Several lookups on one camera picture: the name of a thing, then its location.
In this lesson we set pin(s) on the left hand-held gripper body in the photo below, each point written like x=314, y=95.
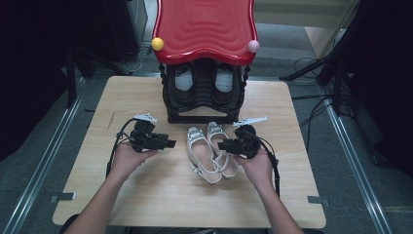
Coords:
x=144, y=141

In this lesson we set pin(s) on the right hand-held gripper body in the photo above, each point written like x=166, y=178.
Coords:
x=248, y=144

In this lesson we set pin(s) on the white slingback shoe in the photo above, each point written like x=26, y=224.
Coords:
x=199, y=152
x=214, y=130

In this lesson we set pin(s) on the black leather shoe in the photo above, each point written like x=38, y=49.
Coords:
x=224, y=81
x=183, y=81

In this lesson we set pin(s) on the red and black shoe rack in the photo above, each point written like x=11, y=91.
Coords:
x=204, y=29

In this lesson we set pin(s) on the person's left hand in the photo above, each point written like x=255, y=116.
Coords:
x=125, y=162

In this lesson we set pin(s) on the person's right hand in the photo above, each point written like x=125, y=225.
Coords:
x=259, y=172

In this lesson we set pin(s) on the grey tape patch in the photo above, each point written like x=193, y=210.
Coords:
x=318, y=200
x=63, y=197

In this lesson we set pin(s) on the black tripod stand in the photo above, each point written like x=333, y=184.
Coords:
x=337, y=84

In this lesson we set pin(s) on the dark grey cabinet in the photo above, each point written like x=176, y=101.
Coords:
x=130, y=26

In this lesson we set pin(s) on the light wooden board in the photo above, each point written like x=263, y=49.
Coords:
x=321, y=39

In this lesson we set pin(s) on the dark curtain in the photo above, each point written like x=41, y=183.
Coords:
x=389, y=81
x=32, y=65

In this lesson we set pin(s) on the metal floor rail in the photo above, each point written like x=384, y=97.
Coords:
x=38, y=182
x=362, y=182

